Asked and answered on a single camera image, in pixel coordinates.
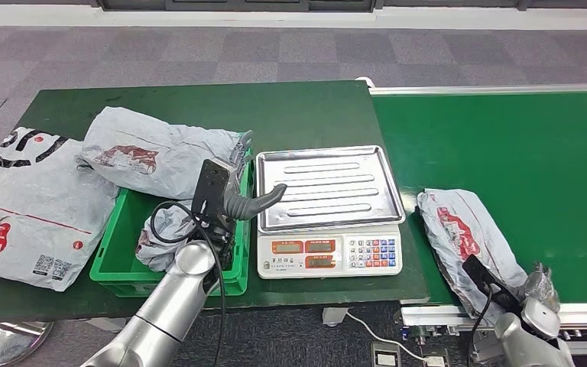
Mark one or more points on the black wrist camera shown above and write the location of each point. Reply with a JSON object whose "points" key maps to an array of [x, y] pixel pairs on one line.
{"points": [[210, 190], [481, 276]]}

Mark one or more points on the large flat printed mailer bag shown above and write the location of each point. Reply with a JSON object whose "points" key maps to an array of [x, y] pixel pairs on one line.
{"points": [[30, 197]]}

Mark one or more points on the green conveyor belt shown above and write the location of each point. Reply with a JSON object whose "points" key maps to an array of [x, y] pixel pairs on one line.
{"points": [[501, 142]]}

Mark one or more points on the white power plug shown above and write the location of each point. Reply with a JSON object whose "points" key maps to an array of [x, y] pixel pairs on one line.
{"points": [[435, 360]]}

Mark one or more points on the small grey parcel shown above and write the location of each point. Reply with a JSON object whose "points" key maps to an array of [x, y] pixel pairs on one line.
{"points": [[162, 243]]}

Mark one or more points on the grey parcel bright red print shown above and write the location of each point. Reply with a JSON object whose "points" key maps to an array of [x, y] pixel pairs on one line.
{"points": [[455, 228]]}

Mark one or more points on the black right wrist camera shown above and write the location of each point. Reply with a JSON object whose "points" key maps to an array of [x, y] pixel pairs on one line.
{"points": [[481, 276]]}

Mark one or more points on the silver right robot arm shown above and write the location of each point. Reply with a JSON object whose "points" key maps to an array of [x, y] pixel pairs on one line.
{"points": [[521, 344]]}

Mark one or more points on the green plastic bin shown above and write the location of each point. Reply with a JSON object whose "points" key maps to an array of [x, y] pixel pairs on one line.
{"points": [[121, 228]]}

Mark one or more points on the white table foot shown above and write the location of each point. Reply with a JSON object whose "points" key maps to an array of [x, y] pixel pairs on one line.
{"points": [[334, 316], [106, 325]]}

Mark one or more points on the white scale with steel pan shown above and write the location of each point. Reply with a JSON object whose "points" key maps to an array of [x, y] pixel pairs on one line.
{"points": [[329, 187]]}

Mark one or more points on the large grey parcel brown print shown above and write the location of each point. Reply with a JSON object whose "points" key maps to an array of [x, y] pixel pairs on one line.
{"points": [[146, 152]]}

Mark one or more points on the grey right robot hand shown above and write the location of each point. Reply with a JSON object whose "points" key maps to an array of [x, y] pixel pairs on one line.
{"points": [[544, 289]]}

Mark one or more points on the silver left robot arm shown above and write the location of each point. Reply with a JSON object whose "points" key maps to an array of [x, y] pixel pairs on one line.
{"points": [[172, 309]]}

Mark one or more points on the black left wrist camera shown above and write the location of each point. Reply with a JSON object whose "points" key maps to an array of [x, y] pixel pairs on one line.
{"points": [[210, 190]]}

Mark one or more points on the chrome stool base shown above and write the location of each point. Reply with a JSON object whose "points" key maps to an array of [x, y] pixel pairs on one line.
{"points": [[0, 344]]}

